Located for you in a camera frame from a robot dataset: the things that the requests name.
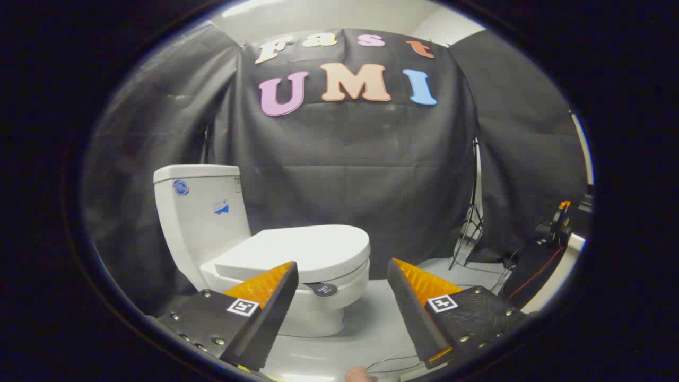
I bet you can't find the white ceramic toilet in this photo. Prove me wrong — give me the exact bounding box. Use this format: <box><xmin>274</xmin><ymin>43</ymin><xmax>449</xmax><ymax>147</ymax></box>
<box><xmin>153</xmin><ymin>164</ymin><xmax>371</xmax><ymax>338</ymax></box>

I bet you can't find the black tripod stand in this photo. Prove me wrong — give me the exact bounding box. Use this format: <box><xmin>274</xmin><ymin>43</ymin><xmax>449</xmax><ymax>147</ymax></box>
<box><xmin>450</xmin><ymin>138</ymin><xmax>484</xmax><ymax>271</ymax></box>

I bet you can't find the white toilet lid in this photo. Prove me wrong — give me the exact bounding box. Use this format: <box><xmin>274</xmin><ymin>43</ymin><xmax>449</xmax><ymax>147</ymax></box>
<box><xmin>214</xmin><ymin>224</ymin><xmax>371</xmax><ymax>285</ymax></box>

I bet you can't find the orange and black gripper device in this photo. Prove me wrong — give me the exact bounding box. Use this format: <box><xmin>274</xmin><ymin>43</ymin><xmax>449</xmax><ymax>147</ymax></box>
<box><xmin>536</xmin><ymin>201</ymin><xmax>573</xmax><ymax>249</ymax></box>

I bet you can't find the black backdrop cloth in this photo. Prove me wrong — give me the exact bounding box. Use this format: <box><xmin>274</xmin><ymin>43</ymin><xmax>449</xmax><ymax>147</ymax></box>
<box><xmin>85</xmin><ymin>24</ymin><xmax>589</xmax><ymax>319</ymax></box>

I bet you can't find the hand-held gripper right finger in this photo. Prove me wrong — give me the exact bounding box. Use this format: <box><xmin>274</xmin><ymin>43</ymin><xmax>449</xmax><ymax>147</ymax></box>
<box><xmin>386</xmin><ymin>258</ymin><xmax>529</xmax><ymax>370</ymax></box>

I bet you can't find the red cable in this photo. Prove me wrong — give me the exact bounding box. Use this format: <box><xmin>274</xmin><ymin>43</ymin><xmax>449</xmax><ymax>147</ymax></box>
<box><xmin>507</xmin><ymin>248</ymin><xmax>564</xmax><ymax>303</ymax></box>

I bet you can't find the white edged table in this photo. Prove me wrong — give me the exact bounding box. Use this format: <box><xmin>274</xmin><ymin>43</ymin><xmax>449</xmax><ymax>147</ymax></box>
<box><xmin>499</xmin><ymin>233</ymin><xmax>588</xmax><ymax>315</ymax></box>

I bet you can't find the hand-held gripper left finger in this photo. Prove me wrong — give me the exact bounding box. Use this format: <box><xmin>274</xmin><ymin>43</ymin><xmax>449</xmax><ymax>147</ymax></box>
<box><xmin>158</xmin><ymin>260</ymin><xmax>299</xmax><ymax>380</ymax></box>

